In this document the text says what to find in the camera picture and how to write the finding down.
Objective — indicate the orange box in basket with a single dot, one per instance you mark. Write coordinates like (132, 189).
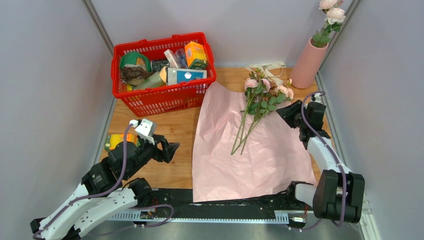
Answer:
(196, 56)

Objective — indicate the cream ribbon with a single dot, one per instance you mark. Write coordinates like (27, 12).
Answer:
(272, 70)

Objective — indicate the dark patterned packet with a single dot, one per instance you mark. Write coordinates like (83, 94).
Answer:
(158, 64)

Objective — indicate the red plastic shopping basket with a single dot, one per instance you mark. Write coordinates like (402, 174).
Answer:
(152, 101)

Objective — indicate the blue white carton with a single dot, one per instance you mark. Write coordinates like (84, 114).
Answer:
(176, 76)

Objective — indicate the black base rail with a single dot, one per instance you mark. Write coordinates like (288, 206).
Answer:
(175, 205)

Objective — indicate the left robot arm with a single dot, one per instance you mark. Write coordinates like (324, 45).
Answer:
(106, 189)

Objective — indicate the green bottle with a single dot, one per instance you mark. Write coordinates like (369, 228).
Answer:
(153, 81)

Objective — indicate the pink cylindrical vase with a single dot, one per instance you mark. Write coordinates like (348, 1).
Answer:
(305, 69)

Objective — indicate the clear plastic package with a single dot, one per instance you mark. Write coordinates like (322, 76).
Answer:
(181, 58)

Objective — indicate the pink white small box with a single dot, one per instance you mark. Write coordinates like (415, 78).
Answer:
(172, 59)

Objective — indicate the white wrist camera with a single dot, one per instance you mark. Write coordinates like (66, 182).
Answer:
(316, 98)
(144, 129)

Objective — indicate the purple flower bouquet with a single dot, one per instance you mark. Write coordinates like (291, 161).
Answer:
(262, 95)

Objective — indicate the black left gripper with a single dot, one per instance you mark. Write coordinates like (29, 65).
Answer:
(169, 148)

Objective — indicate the green snack bag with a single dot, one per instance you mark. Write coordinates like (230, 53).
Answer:
(135, 59)

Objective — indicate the pink flower stem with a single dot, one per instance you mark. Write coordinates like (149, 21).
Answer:
(334, 19)

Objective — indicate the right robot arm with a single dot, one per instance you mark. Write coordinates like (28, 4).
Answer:
(339, 194)

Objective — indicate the pink wrapping paper sheet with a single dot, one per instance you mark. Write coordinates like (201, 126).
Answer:
(271, 159)

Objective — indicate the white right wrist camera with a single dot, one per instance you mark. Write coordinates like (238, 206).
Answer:
(316, 98)

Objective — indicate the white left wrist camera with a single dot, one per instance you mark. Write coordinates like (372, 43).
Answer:
(144, 129)

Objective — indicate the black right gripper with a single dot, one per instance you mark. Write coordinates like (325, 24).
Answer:
(286, 112)

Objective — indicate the brown snack bag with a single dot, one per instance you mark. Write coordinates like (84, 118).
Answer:
(134, 74)

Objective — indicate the orange juice box on table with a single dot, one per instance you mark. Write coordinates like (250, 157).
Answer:
(112, 140)

